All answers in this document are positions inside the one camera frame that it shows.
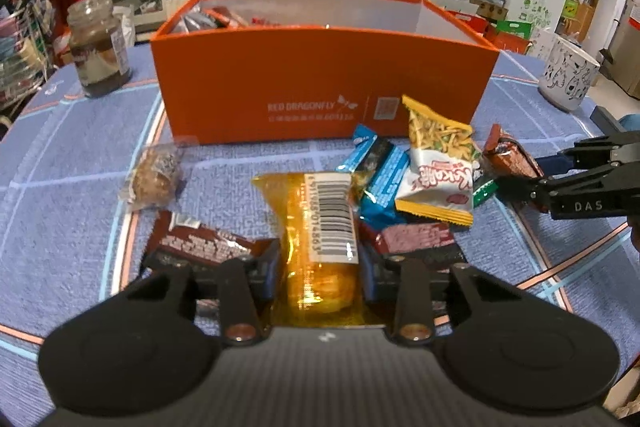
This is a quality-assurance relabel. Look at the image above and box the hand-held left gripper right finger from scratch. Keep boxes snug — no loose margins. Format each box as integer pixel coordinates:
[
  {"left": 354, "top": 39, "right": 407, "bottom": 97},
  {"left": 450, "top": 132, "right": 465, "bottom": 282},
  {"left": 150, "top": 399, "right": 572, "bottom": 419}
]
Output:
[{"left": 357, "top": 247, "right": 521, "bottom": 348}]

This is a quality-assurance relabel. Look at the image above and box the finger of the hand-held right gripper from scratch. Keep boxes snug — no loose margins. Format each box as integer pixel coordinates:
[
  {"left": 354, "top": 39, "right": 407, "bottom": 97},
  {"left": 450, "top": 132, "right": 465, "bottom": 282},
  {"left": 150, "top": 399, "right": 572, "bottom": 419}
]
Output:
[
  {"left": 557, "top": 129, "right": 640, "bottom": 172},
  {"left": 492, "top": 176, "right": 556, "bottom": 212}
]

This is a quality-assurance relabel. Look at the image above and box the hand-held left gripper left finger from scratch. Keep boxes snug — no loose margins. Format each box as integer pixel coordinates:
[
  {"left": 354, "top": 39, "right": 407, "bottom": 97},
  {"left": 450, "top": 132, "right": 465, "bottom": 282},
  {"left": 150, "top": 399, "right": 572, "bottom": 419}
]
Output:
[{"left": 120, "top": 239, "right": 283, "bottom": 348}]

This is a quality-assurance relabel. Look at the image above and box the reddish brown snack packet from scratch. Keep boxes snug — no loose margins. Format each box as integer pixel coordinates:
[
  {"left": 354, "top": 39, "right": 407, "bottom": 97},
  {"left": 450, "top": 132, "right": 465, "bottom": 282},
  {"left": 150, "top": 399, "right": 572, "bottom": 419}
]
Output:
[{"left": 482, "top": 124, "right": 546, "bottom": 212}]

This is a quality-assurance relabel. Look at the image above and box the green cake packet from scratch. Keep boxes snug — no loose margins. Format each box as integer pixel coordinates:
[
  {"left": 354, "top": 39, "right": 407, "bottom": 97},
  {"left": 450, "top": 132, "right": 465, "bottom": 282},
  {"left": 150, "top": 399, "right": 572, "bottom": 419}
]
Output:
[{"left": 472, "top": 174, "right": 498, "bottom": 208}]

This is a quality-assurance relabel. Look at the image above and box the transparent yellow snack packet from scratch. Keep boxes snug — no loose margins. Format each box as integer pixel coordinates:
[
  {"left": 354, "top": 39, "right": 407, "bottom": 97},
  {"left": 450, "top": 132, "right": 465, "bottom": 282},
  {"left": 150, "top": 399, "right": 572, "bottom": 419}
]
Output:
[{"left": 251, "top": 172, "right": 386, "bottom": 328}]

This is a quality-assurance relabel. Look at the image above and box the dark red snack packet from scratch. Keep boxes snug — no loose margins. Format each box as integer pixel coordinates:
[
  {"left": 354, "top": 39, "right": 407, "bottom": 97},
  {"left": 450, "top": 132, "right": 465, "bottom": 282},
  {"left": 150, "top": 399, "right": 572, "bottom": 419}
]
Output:
[{"left": 360, "top": 222, "right": 468, "bottom": 268}]

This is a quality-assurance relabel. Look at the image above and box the dark brown snack packet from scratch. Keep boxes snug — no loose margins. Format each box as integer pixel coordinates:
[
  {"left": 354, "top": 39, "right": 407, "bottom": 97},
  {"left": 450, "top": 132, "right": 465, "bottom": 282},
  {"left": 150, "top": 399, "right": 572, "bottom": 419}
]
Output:
[{"left": 140, "top": 209, "right": 281, "bottom": 275}]

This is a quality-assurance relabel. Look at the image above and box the yellow chips packet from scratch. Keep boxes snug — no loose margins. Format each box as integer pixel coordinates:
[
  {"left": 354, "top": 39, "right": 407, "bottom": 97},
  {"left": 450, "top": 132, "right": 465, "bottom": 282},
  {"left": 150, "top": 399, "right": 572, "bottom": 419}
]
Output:
[{"left": 395, "top": 94, "right": 483, "bottom": 228}]

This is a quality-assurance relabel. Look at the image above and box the clear pastry packet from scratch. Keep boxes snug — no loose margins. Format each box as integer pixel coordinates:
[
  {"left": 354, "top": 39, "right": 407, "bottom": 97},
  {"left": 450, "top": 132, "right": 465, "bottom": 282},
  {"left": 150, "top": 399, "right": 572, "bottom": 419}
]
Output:
[{"left": 119, "top": 136, "right": 200, "bottom": 212}]

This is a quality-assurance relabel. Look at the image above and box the orange cardboard box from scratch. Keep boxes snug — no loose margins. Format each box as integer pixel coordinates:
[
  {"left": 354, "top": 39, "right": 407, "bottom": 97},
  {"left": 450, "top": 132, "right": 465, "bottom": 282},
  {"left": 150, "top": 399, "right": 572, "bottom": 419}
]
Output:
[{"left": 150, "top": 0, "right": 501, "bottom": 145}]

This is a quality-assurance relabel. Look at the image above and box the white mug with cat print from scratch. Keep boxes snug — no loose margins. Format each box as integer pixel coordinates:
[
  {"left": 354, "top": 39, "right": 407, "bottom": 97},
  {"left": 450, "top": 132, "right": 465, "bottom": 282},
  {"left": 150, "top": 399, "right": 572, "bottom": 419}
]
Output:
[{"left": 537, "top": 33, "right": 601, "bottom": 112}]

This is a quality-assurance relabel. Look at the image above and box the glass jar with dark contents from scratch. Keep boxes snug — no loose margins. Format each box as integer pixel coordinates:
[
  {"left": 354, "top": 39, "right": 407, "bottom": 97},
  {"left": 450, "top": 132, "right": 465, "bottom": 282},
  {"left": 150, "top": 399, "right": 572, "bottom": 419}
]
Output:
[{"left": 66, "top": 0, "right": 133, "bottom": 98}]

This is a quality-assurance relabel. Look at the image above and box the metal wire rack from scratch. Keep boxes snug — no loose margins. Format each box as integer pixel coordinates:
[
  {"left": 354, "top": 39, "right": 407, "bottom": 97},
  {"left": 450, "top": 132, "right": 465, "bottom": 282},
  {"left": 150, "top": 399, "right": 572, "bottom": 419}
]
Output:
[{"left": 0, "top": 0, "right": 56, "bottom": 108}]

